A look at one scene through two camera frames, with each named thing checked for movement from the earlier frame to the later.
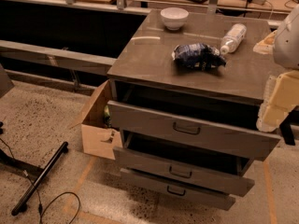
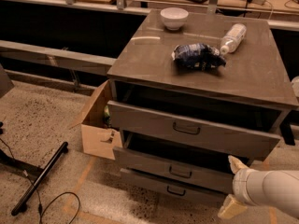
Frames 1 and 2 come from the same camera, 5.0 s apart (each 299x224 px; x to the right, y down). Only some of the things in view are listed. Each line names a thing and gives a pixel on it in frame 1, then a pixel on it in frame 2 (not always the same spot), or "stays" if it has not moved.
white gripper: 287,44 → 240,186
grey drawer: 210,170 stays
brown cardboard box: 99,139 stays
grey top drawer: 192,133 stays
